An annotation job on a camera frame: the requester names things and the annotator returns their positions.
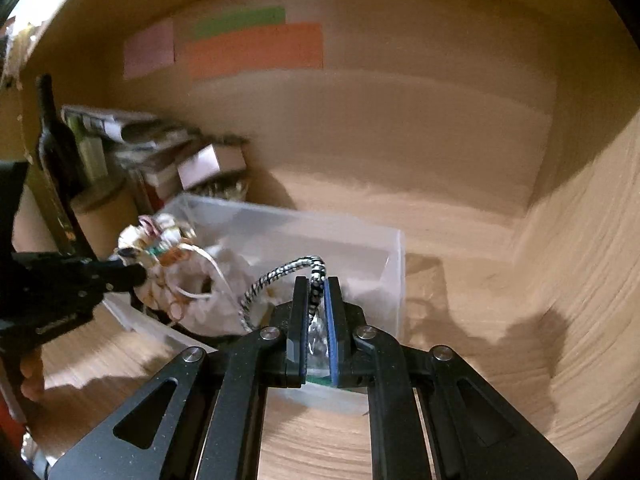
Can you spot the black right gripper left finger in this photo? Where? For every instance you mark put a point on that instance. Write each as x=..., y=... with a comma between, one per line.
x=201, y=416

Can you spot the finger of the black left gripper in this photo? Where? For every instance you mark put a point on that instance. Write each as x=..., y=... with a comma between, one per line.
x=107, y=277

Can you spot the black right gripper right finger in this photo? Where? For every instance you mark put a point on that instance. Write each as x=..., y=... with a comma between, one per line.
x=431, y=415

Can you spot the white printed drawstring bag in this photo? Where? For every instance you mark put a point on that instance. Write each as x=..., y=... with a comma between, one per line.
x=198, y=288

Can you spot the person's hand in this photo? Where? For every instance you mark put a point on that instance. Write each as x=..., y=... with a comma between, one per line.
x=31, y=367

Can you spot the brown candle jar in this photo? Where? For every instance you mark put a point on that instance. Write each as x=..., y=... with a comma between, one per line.
x=103, y=211

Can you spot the red box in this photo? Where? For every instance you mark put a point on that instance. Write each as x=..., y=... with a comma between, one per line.
x=149, y=198

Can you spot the dark wine bottle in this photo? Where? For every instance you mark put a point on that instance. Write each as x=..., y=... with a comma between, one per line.
x=58, y=158

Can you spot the stack of papers and magazines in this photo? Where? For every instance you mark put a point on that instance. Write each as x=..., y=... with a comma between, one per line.
x=131, y=139

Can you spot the bowl of coins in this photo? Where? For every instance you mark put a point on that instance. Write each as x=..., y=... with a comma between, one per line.
x=232, y=188

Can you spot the white small cardboard box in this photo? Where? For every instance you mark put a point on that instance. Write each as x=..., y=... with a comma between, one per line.
x=210, y=162

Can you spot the clear plastic storage bin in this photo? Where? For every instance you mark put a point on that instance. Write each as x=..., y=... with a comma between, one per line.
x=281, y=245

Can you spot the pink paper sticker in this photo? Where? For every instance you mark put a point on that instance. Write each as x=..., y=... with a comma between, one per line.
x=150, y=50

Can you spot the green paper sticker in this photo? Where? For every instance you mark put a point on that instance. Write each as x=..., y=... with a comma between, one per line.
x=217, y=25

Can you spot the orange paper sticker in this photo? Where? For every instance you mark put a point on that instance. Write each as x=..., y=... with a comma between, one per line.
x=295, y=46

